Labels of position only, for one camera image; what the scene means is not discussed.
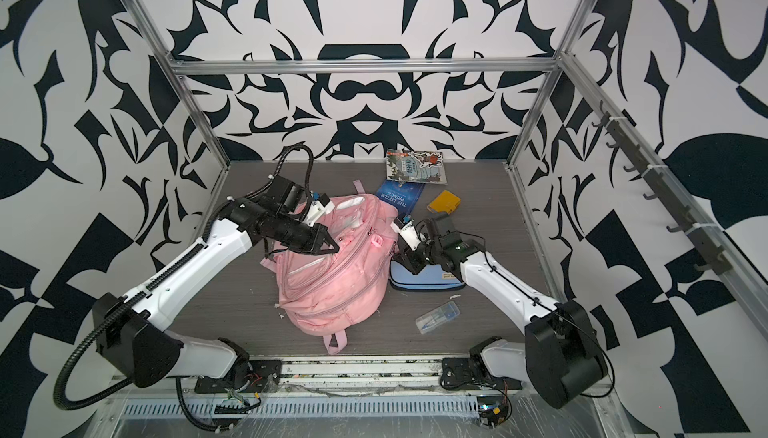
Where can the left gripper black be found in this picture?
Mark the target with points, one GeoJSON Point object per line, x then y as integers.
{"type": "Point", "coordinates": [314, 246]}

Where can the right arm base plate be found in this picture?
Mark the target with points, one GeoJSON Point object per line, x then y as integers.
{"type": "Point", "coordinates": [464, 373]}

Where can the small yellow notebook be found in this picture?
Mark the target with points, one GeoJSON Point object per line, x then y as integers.
{"type": "Point", "coordinates": [446, 201]}

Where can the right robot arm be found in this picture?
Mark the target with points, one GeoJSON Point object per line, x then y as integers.
{"type": "Point", "coordinates": [561, 357]}

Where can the illustrated Chinese story book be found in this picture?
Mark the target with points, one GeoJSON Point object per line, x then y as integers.
{"type": "Point", "coordinates": [425, 167]}

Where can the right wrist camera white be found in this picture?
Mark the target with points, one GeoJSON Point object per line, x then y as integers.
{"type": "Point", "coordinates": [405, 227]}

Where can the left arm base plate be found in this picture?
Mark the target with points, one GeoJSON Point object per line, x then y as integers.
{"type": "Point", "coordinates": [256, 376]}

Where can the grey hook rack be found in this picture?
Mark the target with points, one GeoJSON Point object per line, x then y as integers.
{"type": "Point", "coordinates": [668, 190]}

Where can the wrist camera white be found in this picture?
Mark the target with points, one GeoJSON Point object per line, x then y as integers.
{"type": "Point", "coordinates": [405, 227]}
{"type": "Point", "coordinates": [321, 205]}

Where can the blue pencil case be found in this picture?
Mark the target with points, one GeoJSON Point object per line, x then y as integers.
{"type": "Point", "coordinates": [430, 278]}

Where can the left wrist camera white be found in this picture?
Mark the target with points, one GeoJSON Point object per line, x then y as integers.
{"type": "Point", "coordinates": [321, 205]}

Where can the blue Little Prince book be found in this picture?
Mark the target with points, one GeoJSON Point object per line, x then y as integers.
{"type": "Point", "coordinates": [403, 196]}

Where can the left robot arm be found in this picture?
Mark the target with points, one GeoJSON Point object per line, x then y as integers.
{"type": "Point", "coordinates": [137, 339]}

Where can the white vented cable duct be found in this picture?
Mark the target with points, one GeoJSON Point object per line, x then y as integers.
{"type": "Point", "coordinates": [339, 407]}

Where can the small green circuit board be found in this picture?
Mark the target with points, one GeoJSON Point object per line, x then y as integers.
{"type": "Point", "coordinates": [493, 411]}

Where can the aluminium frame crossbar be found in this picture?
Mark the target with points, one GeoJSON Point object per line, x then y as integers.
{"type": "Point", "coordinates": [187, 68]}

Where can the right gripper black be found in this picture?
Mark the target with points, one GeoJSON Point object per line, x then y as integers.
{"type": "Point", "coordinates": [410, 259]}

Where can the pink student backpack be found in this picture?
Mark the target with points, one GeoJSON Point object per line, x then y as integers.
{"type": "Point", "coordinates": [324, 295]}

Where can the aluminium front rail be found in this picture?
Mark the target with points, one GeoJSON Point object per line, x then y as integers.
{"type": "Point", "coordinates": [347, 375]}

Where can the clear plastic ruler box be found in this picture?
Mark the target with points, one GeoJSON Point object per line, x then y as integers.
{"type": "Point", "coordinates": [437, 317]}

